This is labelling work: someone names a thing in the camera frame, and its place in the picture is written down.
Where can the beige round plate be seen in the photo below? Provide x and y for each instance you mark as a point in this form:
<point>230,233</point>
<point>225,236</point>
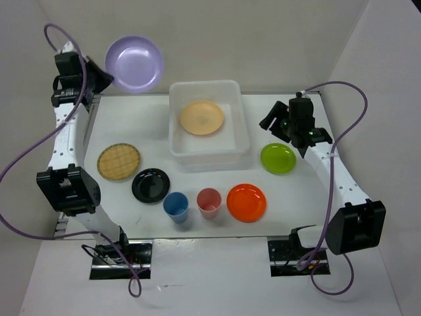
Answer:
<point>202,117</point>

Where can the black round plate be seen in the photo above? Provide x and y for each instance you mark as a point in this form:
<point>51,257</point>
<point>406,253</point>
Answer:
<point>150,186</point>

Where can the pink plastic cup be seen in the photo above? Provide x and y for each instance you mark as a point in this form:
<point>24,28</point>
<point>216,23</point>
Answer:
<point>209,201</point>

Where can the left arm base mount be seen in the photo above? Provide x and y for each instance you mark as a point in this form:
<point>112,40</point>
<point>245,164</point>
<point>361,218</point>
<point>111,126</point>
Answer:
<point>104,267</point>

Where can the yellow woven pattern plate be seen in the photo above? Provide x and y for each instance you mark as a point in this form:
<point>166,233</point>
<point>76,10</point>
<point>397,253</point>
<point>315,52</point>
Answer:
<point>118,161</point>

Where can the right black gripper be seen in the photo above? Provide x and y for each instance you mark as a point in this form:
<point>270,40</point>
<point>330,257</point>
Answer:
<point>279,110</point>

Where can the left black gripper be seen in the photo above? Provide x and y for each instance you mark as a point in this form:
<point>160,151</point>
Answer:
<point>106,79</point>

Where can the blue plastic cup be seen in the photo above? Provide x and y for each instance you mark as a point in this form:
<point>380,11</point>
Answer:
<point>176,205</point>

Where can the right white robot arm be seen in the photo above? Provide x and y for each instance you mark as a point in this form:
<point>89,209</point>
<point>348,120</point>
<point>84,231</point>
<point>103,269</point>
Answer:
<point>358,221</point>

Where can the purple round plate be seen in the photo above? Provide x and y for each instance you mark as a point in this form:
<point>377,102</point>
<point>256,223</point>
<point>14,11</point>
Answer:
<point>136,64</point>

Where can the white plastic bin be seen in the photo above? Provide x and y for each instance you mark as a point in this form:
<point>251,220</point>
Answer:
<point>220,150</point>

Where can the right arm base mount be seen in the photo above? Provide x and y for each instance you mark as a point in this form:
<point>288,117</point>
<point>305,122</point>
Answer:
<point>283,258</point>

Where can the green round plate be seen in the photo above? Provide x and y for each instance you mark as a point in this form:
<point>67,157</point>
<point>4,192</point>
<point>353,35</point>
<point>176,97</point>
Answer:
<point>277,158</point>

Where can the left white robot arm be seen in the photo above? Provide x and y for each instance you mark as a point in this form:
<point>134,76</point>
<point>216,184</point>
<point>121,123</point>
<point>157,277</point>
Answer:
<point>68,187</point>

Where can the orange round plate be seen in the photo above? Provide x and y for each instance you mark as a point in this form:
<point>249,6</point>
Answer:
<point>246,203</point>

